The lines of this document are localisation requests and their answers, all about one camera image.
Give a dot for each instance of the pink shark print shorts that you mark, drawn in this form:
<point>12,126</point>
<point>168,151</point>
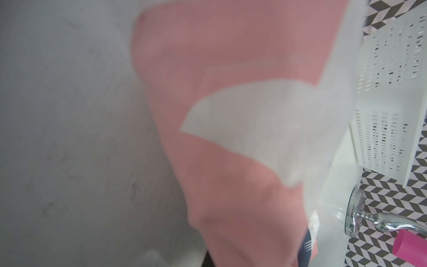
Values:
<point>251,100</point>

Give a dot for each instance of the chrome glass holder stand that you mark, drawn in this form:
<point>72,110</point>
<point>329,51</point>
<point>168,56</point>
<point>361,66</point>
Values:
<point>382,221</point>

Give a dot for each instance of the white plastic perforated basket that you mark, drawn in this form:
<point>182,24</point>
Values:
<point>392,96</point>

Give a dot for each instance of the pink plastic wine glass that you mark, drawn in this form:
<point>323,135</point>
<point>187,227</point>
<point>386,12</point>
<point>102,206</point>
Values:
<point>410,248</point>

